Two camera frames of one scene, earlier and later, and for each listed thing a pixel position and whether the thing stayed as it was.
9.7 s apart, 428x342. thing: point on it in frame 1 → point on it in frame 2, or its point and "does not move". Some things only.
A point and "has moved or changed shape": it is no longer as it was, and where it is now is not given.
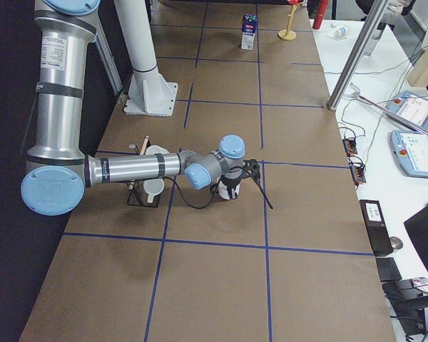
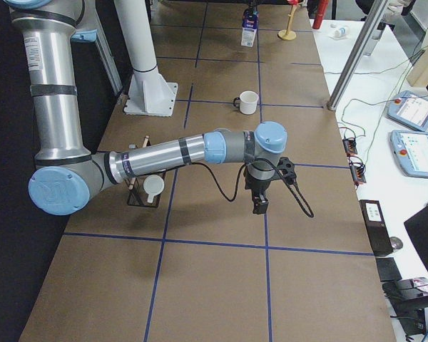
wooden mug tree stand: (288, 35) does not move
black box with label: (378, 234) does not move
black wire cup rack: (138, 196) does not move
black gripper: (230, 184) → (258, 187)
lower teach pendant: (419, 154) does not move
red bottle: (321, 5) does not move
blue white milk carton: (249, 26) has moved or changed shape
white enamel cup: (222, 189) has moved or changed shape
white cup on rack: (153, 187) does not move
